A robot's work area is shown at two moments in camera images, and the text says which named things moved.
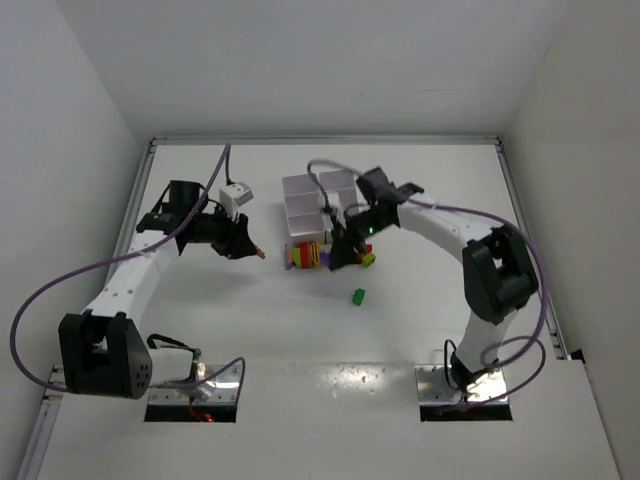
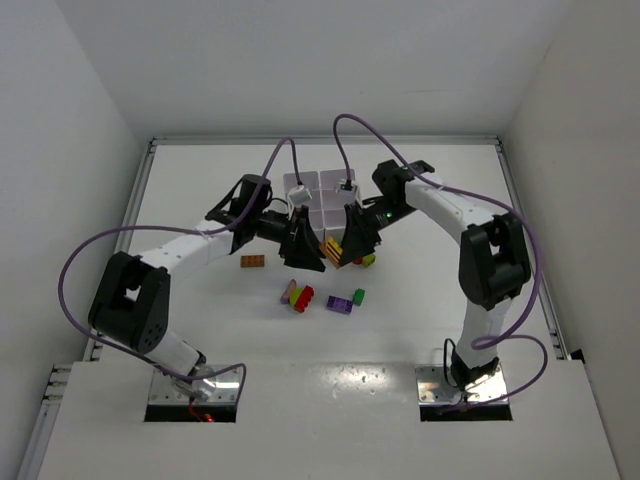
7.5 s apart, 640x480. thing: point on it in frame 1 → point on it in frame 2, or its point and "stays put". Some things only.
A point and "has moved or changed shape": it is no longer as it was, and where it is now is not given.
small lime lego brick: [368, 259] stays put
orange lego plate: [315, 253] has moved or changed shape
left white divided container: [303, 199] stays put
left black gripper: [235, 236] → [293, 231]
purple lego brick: [325, 258] has moved or changed shape
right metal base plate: [433, 388] stays put
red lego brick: [305, 250] has moved or changed shape
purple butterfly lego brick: [289, 258] has moved or changed shape
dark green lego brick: [358, 297] stays put
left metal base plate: [221, 388] stays put
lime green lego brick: [296, 256] has moved or changed shape
